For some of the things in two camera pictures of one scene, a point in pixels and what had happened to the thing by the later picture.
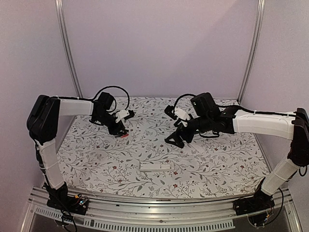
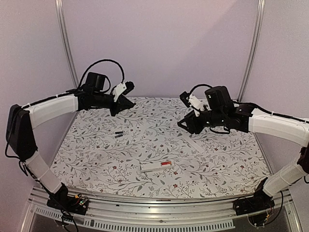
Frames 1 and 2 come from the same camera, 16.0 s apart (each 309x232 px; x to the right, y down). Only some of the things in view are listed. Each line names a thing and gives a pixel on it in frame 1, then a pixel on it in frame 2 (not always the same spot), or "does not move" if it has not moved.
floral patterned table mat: x=140 y=161 does not move
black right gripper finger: x=178 y=140 -> x=189 y=121
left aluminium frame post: x=67 y=47 does not move
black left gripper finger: x=122 y=132 -> x=124 y=103
